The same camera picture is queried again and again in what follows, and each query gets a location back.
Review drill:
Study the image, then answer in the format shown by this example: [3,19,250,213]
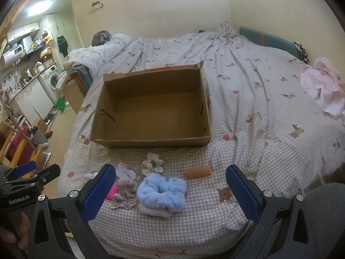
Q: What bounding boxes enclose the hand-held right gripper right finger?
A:
[225,164,316,259]

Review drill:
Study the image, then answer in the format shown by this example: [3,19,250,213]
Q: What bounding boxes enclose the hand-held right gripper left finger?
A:
[27,164,117,259]

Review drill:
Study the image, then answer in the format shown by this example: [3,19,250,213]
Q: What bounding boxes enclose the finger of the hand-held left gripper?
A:
[27,164,61,189]
[5,160,37,179]

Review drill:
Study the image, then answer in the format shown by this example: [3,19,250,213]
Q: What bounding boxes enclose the pink rubber duck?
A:
[106,182,120,201]

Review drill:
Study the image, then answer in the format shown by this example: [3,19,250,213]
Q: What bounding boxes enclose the beige crochet scrunchie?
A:
[109,178,138,210]

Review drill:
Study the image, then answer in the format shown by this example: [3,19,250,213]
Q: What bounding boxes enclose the white plastic packet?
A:
[115,163,137,181]

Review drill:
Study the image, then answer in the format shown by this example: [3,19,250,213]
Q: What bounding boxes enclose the light blue fluffy scrunchie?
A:
[136,173,187,213]

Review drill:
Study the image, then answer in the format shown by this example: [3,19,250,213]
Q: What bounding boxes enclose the white soft cloth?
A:
[138,202,173,218]

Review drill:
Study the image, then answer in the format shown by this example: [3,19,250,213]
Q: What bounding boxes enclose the cream ruffled scrunchie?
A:
[142,152,165,176]

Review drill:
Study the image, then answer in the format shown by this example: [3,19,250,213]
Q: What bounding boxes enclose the brown cardboard box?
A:
[90,63,212,149]

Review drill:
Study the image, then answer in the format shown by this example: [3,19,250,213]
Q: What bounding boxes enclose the person's left hand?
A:
[0,211,31,257]

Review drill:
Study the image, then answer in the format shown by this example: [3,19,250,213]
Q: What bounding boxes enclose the red bag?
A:
[7,125,35,165]

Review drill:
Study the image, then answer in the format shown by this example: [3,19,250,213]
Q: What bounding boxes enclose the yellow wooden chair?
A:
[0,120,44,168]

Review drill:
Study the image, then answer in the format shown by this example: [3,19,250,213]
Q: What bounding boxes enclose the grey waste bin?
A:
[31,125,49,145]

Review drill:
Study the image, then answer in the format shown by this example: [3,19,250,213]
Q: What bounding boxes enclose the green bin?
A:
[55,97,68,113]

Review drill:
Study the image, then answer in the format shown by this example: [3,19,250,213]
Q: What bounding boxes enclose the white floor cabinet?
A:
[15,79,54,119]

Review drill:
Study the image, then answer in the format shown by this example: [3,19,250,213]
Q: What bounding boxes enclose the tall cardboard box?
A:
[63,77,88,115]

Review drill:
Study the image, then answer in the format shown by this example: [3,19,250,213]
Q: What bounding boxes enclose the white washing machine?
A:
[38,65,61,92]

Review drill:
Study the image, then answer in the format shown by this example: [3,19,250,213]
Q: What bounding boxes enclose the person's grey trouser leg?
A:
[304,183,345,259]

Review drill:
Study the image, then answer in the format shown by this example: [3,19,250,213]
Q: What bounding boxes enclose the black hanging garment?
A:
[57,36,69,57]

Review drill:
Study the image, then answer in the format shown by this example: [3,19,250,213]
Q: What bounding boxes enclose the pink crumpled cloth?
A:
[300,57,345,120]

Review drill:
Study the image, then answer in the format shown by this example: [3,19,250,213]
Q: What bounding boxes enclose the striped plush toy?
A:
[92,30,113,47]

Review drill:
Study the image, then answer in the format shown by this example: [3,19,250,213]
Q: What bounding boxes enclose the black and white patterned cloth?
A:
[293,41,309,64]

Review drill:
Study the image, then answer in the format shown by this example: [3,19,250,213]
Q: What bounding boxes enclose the teal pillow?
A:
[239,26,301,58]

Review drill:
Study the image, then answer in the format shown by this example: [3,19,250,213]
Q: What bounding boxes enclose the ceiling light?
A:
[27,0,53,17]

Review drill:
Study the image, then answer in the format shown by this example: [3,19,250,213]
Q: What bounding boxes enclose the white wall cabinet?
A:
[7,23,41,42]

